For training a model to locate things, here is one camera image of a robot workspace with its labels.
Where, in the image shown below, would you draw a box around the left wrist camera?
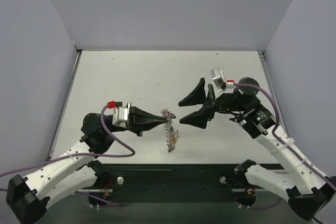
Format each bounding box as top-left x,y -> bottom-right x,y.
107,101 -> 131,129

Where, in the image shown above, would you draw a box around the silver round keyring disc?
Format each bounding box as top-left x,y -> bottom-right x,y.
161,109 -> 179,153

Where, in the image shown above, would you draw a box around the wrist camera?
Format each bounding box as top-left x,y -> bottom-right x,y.
107,101 -> 131,129
211,68 -> 235,96

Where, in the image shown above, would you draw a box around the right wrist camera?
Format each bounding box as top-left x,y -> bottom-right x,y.
211,68 -> 235,96

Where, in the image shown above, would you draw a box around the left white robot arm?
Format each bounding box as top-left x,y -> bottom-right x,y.
6,101 -> 167,223

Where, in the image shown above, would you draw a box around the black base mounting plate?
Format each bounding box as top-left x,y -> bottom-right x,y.
91,164 -> 254,204

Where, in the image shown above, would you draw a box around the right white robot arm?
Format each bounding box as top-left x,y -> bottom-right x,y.
178,77 -> 335,221

